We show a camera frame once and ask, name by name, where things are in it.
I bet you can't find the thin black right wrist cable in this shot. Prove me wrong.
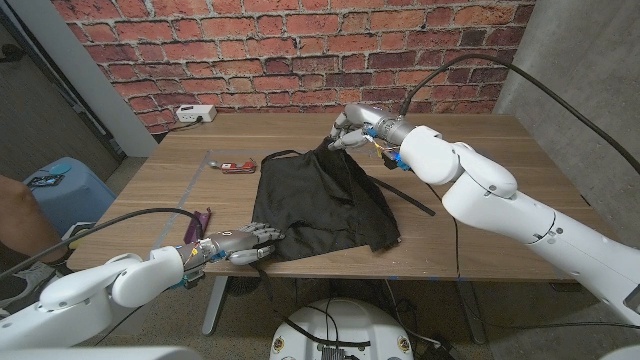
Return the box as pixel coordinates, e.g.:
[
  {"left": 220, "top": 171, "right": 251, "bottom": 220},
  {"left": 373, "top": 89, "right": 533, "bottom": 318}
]
[{"left": 424, "top": 182, "right": 640, "bottom": 331}]

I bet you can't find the person's bare leg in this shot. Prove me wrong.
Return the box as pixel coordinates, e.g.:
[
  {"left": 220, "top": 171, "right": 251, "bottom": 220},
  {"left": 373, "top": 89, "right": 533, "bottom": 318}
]
[{"left": 0, "top": 174, "right": 61, "bottom": 261}]

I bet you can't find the black smartphone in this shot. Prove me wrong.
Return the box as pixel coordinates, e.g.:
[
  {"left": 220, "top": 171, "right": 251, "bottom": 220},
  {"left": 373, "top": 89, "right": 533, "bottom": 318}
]
[{"left": 25, "top": 174, "right": 65, "bottom": 189}]

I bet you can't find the red brick printed backdrop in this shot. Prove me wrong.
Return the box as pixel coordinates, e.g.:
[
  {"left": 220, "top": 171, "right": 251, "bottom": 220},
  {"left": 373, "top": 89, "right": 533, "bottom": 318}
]
[{"left": 51, "top": 0, "right": 536, "bottom": 135}]

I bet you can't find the grey sneaker with black sock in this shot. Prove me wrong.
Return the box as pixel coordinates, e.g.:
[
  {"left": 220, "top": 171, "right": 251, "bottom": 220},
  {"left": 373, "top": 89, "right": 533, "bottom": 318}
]
[{"left": 0, "top": 252, "right": 74, "bottom": 314}]

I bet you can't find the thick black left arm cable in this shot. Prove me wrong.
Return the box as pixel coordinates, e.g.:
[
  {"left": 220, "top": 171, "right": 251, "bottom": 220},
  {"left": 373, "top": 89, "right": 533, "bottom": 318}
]
[{"left": 0, "top": 207, "right": 205, "bottom": 279}]

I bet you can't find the purple plastic piece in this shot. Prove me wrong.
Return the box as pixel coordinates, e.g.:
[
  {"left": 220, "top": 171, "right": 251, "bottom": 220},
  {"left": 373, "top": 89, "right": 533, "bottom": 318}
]
[{"left": 183, "top": 207, "right": 213, "bottom": 245}]

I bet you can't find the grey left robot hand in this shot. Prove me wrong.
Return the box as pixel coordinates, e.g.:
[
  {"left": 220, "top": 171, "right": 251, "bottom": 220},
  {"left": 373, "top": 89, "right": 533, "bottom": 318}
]
[{"left": 174, "top": 222, "right": 285, "bottom": 279}]

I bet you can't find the white power strip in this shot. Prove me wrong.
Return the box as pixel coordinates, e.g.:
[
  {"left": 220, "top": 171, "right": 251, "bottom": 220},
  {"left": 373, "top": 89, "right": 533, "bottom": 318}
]
[{"left": 175, "top": 104, "right": 218, "bottom": 124}]

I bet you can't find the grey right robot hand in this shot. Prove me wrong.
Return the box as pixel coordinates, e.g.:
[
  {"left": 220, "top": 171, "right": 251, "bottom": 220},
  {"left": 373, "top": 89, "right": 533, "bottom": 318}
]
[{"left": 327, "top": 103, "right": 416, "bottom": 152}]

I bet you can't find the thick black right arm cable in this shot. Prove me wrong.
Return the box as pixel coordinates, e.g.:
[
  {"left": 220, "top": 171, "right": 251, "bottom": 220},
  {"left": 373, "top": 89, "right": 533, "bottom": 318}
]
[{"left": 397, "top": 53, "right": 640, "bottom": 176}]

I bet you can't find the grey metal table leg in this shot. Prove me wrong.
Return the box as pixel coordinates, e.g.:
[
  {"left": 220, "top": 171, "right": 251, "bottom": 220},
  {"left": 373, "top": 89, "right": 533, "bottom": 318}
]
[
  {"left": 201, "top": 275, "right": 231, "bottom": 336},
  {"left": 457, "top": 280, "right": 487, "bottom": 345}
]

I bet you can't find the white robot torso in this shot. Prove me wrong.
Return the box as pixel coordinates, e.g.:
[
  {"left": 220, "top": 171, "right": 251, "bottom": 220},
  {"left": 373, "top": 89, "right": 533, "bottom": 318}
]
[{"left": 0, "top": 346, "right": 204, "bottom": 360}]

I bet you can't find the black apron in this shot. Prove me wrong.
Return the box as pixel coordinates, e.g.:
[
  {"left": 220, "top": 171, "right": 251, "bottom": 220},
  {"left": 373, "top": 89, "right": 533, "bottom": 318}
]
[{"left": 249, "top": 137, "right": 437, "bottom": 264}]

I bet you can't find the red toy swiss knife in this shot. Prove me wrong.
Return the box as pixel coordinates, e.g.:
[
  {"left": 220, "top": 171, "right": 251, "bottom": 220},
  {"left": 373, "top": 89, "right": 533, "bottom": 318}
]
[{"left": 207, "top": 159, "right": 257, "bottom": 175}]

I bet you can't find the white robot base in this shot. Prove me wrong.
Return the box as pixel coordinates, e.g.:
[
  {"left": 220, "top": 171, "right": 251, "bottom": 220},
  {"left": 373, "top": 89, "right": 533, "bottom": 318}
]
[{"left": 269, "top": 298, "right": 415, "bottom": 360}]

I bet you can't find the blue plastic bin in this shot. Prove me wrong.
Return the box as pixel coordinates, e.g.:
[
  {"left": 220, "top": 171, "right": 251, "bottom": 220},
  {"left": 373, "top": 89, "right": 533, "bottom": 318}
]
[{"left": 19, "top": 156, "right": 117, "bottom": 236}]

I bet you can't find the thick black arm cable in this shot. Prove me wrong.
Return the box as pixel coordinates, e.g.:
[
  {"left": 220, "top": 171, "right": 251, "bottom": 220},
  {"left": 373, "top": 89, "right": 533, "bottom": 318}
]
[
  {"left": 0, "top": 207, "right": 205, "bottom": 279},
  {"left": 397, "top": 53, "right": 640, "bottom": 176}
]

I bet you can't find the white and yellow floor object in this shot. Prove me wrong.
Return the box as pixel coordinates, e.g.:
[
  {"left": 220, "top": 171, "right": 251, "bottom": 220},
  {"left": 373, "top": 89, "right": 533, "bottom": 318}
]
[{"left": 62, "top": 222, "right": 92, "bottom": 250}]

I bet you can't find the black power strip cord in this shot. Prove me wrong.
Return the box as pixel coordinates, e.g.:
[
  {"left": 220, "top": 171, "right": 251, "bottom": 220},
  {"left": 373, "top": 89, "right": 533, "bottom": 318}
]
[{"left": 167, "top": 118, "right": 204, "bottom": 134}]

